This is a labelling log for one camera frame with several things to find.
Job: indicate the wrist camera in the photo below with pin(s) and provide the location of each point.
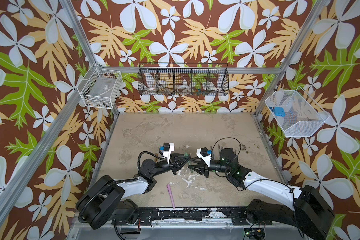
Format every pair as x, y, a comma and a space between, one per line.
165, 150
205, 155

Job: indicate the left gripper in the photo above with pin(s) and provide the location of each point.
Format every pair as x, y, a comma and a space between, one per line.
176, 162

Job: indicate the white wire basket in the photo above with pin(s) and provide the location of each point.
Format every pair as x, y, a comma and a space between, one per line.
304, 116
99, 88

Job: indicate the pink pen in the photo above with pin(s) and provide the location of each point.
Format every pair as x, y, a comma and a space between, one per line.
171, 196

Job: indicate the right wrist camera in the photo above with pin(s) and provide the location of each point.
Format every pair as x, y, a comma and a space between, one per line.
205, 155

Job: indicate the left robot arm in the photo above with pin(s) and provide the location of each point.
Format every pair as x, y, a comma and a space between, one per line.
107, 200

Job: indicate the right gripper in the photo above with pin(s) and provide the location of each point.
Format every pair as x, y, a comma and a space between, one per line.
205, 165

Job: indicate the white tape roll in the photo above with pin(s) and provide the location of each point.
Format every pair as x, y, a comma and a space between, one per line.
183, 88

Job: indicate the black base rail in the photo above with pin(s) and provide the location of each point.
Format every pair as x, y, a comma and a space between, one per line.
235, 216

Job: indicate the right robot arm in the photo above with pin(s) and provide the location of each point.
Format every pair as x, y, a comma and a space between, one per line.
303, 208

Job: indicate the blue object in basket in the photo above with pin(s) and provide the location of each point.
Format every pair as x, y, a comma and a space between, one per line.
279, 111

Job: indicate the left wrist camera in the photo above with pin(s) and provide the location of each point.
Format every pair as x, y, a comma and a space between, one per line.
165, 150

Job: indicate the black wire basket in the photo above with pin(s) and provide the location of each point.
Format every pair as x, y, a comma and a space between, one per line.
204, 79

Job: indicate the white wire basket left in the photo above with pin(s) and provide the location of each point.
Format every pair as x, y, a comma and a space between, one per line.
99, 88

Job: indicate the white wire basket right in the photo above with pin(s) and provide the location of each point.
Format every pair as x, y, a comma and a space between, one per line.
304, 116

